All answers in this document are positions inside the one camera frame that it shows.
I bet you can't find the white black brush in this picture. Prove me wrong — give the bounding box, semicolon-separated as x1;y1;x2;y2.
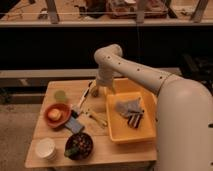
71;83;91;118

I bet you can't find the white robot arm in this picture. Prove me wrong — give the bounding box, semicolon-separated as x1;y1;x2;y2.
94;44;213;171

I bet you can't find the yellow plastic tray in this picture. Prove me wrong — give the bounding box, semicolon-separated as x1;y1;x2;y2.
105;79;156;144

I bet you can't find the grey cloth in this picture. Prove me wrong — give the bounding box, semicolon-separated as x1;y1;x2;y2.
115;98;143;118

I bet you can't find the green cup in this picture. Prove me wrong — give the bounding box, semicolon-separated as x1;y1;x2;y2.
54;90;67;103

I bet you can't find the blue sponge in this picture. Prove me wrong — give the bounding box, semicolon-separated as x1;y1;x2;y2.
65;117;84;134

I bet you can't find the red bowl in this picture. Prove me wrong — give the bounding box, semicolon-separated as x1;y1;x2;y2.
44;103;71;128

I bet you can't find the wooden table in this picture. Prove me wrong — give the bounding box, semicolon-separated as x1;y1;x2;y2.
25;78;157;168

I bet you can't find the yellow food item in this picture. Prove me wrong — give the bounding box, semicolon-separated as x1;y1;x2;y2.
48;109;62;121

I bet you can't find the black white striped sponge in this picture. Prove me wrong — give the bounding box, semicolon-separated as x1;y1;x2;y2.
127;112;143;129

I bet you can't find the black bowl with food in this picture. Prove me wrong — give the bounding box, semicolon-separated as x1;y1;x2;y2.
65;132;93;160

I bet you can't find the green vegetable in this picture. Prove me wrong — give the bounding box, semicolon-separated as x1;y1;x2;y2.
64;147;79;157

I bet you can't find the white bowl stack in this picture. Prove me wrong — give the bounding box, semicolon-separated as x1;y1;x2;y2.
35;138;56;160

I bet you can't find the yellow handled tool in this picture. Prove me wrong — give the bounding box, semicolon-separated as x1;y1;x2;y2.
86;109;108;127

